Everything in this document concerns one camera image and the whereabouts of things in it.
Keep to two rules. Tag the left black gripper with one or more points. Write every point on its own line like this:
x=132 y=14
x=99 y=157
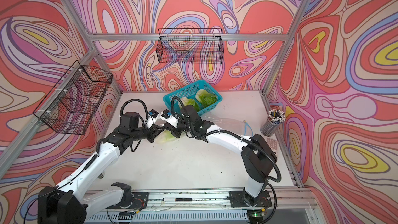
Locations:
x=154 y=132

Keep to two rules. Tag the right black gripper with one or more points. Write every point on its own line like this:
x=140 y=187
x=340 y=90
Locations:
x=173 y=130

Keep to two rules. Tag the small perforated bag with cabbage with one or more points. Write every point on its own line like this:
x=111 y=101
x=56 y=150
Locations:
x=165 y=137

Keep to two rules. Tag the green chinese cabbage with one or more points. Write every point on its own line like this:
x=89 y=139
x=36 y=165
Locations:
x=205 y=98
x=192 y=102

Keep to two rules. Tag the clear blue zip-top bag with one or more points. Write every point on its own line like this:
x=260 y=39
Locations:
x=240 y=127

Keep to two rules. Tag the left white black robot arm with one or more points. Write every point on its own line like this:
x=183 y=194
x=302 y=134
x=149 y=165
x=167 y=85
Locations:
x=66 y=202

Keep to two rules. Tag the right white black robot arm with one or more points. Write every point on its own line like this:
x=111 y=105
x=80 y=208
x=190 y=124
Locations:
x=259 y=160

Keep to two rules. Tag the teal plastic basket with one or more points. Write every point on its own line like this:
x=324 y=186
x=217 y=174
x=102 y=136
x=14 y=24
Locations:
x=190 y=91

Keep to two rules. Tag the cup of pens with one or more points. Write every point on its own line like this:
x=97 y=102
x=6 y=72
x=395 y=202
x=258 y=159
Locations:
x=275 y=118

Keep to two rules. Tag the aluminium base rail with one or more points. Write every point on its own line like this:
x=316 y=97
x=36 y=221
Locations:
x=285 y=205

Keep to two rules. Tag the back black wire basket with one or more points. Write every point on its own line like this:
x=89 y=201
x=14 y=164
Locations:
x=190 y=45

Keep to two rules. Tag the black wire basket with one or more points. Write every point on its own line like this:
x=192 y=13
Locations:
x=76 y=103
x=190 y=45

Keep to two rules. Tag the left black wire basket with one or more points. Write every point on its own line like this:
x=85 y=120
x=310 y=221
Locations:
x=76 y=103

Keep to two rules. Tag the aluminium frame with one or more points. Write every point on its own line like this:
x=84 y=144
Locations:
x=148 y=45

